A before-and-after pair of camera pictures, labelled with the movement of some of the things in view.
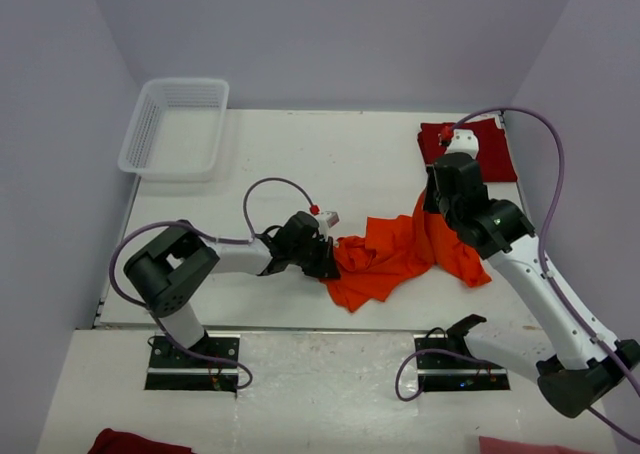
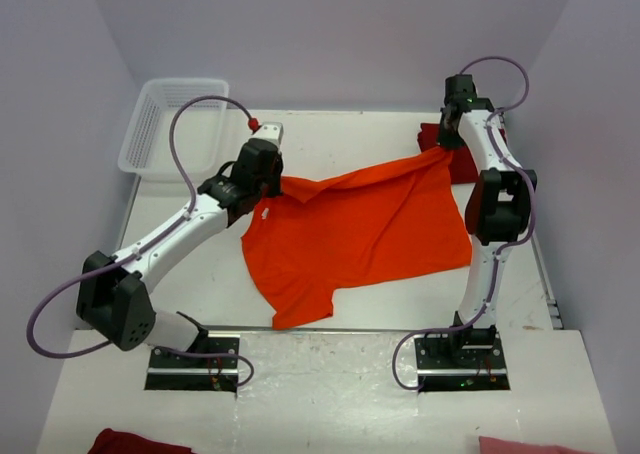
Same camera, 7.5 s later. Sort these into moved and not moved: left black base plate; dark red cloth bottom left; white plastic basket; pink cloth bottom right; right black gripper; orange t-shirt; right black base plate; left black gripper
Moved: right black gripper; left black gripper; orange t-shirt
Not moved: dark red cloth bottom left; right black base plate; left black base plate; white plastic basket; pink cloth bottom right
